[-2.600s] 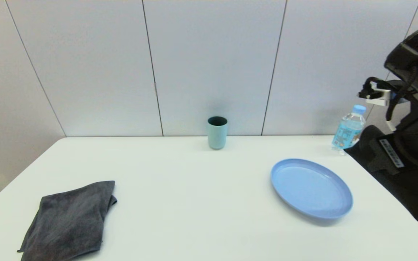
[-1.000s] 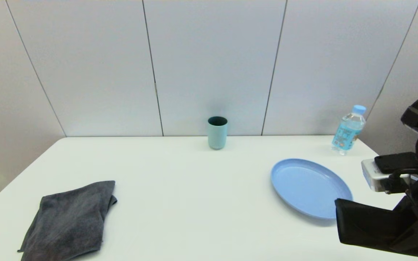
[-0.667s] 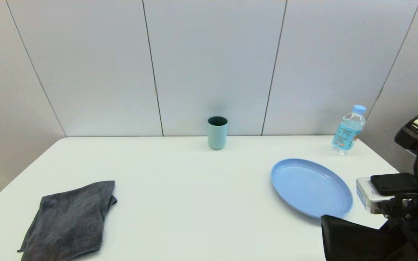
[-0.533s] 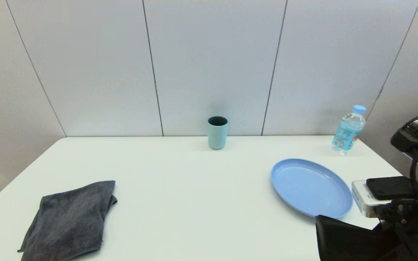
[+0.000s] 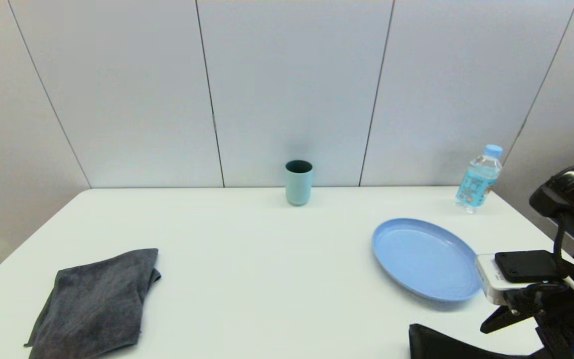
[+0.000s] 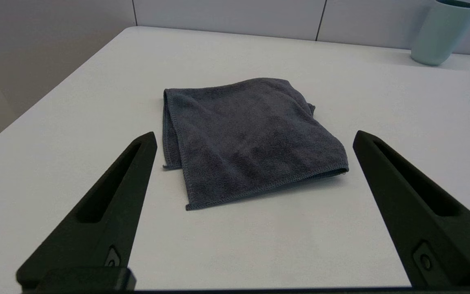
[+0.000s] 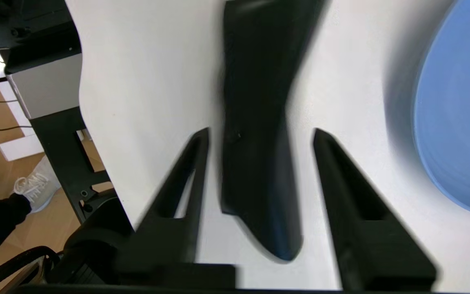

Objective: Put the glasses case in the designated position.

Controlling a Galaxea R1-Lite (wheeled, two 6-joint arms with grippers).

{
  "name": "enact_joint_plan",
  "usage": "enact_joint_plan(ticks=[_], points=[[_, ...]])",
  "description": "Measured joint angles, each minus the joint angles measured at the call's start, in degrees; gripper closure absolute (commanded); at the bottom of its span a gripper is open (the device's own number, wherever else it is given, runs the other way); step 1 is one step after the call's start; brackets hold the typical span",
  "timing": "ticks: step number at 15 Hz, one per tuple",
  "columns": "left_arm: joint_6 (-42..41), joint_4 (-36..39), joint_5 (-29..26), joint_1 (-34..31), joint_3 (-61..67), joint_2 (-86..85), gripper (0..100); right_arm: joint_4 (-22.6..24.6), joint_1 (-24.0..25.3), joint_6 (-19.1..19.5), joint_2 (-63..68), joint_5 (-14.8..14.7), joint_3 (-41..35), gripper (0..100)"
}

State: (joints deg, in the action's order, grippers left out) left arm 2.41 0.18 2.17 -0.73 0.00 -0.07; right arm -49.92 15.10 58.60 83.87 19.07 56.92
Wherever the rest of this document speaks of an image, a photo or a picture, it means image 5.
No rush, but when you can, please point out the teal plastic cup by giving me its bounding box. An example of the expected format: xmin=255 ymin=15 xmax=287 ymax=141
xmin=285 ymin=160 xmax=313 ymax=206

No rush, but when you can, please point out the clear water bottle blue label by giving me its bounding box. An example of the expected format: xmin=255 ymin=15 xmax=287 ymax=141
xmin=454 ymin=144 xmax=503 ymax=214

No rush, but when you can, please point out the blue oval plate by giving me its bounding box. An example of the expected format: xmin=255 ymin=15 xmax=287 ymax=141
xmin=371 ymin=217 xmax=484 ymax=303

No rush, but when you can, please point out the dark grey folded cloth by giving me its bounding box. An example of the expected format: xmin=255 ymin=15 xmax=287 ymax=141
xmin=24 ymin=248 xmax=162 ymax=359

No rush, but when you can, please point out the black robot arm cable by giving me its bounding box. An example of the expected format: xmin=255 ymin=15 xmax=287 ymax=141
xmin=552 ymin=212 xmax=569 ymax=272

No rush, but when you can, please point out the black glasses case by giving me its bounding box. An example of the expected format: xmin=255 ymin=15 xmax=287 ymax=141
xmin=409 ymin=323 xmax=547 ymax=359

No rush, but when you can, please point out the white and black wrist camera box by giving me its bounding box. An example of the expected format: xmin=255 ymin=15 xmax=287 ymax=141
xmin=475 ymin=250 xmax=574 ymax=306

